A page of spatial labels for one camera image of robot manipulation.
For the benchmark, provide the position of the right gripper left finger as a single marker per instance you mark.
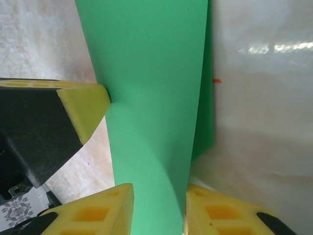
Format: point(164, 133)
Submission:
point(97, 215)

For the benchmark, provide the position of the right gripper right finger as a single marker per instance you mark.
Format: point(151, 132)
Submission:
point(220, 213)

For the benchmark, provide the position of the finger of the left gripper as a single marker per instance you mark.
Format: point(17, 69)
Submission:
point(39, 122)

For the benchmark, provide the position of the green paper sheet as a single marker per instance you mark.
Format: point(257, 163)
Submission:
point(146, 98)

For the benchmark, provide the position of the small orange speck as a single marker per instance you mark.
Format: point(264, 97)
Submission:
point(216, 80)

